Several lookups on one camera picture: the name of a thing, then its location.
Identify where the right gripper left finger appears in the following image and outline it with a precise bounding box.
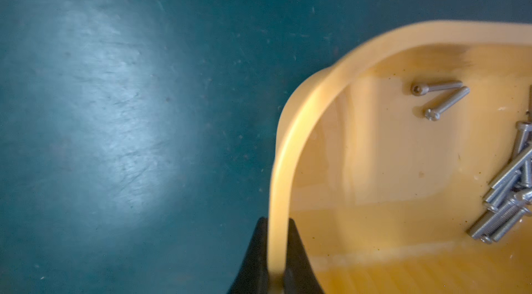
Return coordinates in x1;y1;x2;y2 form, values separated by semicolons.
228;217;269;294

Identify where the silver screw lower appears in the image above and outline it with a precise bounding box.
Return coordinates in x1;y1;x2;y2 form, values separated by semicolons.
424;86;470;122

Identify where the yellow plastic storage box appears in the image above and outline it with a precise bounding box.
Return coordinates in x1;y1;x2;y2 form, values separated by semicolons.
267;21;531;293

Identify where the pile of silver screws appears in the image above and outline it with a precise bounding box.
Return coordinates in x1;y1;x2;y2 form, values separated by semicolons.
468;120;531;244

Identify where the green mat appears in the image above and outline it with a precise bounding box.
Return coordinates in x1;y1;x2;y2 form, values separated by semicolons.
1;0;531;293

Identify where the silver screw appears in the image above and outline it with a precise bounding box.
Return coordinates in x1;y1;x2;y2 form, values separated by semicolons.
424;86;470;122
411;81;463;97

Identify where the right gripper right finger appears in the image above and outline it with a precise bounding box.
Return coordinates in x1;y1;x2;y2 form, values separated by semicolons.
283;219;324;294

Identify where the silver screw upper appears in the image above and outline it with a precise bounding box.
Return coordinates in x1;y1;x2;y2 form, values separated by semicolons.
411;81;463;97

